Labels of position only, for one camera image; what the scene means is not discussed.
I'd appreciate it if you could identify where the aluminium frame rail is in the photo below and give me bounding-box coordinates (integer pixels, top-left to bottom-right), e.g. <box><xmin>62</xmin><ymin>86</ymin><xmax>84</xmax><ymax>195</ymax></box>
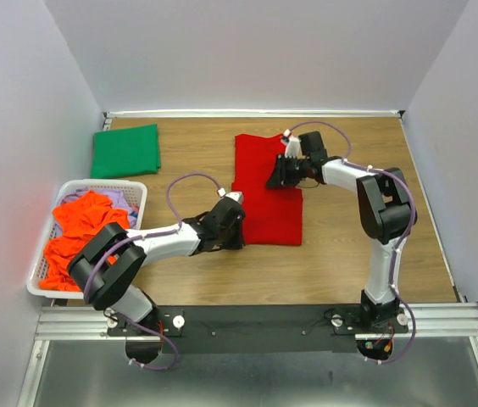
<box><xmin>19</xmin><ymin>302</ymin><xmax>478</xmax><ymax>406</ymax></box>

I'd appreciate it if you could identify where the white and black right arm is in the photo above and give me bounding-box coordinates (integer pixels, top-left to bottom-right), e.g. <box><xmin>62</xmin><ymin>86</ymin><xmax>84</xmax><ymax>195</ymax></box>
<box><xmin>266</xmin><ymin>130</ymin><xmax>417</xmax><ymax>332</ymax></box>

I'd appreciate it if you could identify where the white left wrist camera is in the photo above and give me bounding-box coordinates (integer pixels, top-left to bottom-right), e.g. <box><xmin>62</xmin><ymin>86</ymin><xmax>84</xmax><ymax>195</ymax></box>
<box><xmin>217</xmin><ymin>187</ymin><xmax>244</xmax><ymax>204</ymax></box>

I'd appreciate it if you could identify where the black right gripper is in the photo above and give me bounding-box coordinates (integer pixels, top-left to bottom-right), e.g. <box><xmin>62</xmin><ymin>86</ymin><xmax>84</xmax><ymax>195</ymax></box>
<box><xmin>263</xmin><ymin>153</ymin><xmax>309</xmax><ymax>189</ymax></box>

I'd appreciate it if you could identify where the orange t shirt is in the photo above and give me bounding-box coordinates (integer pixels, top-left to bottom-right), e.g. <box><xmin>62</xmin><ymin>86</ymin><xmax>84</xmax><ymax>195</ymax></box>
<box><xmin>39</xmin><ymin>191</ymin><xmax>136</xmax><ymax>292</ymax></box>

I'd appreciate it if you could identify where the red t shirt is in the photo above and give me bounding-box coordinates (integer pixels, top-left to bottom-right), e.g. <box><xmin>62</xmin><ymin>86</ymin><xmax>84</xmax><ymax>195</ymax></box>
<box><xmin>231</xmin><ymin>134</ymin><xmax>303</xmax><ymax>246</ymax></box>

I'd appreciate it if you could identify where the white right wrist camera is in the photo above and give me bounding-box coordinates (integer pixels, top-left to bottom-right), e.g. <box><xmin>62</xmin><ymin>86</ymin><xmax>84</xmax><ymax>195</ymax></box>
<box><xmin>281</xmin><ymin>129</ymin><xmax>302</xmax><ymax>159</ymax></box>

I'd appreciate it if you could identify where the white plastic laundry basket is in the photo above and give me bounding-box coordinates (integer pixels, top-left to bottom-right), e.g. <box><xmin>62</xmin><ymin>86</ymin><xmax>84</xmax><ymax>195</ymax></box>
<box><xmin>25</xmin><ymin>179</ymin><xmax>147</xmax><ymax>300</ymax></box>

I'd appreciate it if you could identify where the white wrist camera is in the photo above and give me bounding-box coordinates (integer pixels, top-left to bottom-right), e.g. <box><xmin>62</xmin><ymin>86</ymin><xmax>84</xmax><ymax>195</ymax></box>
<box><xmin>281</xmin><ymin>129</ymin><xmax>302</xmax><ymax>159</ymax></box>
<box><xmin>217</xmin><ymin>187</ymin><xmax>244</xmax><ymax>204</ymax></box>

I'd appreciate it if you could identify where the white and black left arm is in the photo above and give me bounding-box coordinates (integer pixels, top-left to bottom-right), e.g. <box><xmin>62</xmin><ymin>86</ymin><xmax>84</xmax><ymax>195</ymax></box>
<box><xmin>67</xmin><ymin>192</ymin><xmax>246</xmax><ymax>335</ymax></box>

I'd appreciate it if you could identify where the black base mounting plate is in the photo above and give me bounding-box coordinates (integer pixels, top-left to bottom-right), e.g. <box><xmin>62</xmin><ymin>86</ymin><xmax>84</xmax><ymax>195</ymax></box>
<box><xmin>107</xmin><ymin>304</ymin><xmax>409</xmax><ymax>360</ymax></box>

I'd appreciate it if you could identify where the folded green t shirt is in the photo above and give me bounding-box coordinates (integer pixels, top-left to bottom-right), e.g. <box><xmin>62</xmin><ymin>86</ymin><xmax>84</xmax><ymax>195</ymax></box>
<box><xmin>90</xmin><ymin>124</ymin><xmax>161</xmax><ymax>179</ymax></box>

